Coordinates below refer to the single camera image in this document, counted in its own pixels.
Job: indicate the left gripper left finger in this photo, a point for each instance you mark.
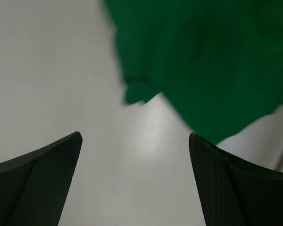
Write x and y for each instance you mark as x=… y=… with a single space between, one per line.
x=34 y=186

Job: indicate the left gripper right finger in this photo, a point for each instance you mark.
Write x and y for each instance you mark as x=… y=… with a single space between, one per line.
x=233 y=191

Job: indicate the green t-shirt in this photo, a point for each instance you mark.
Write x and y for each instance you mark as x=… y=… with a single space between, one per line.
x=219 y=63

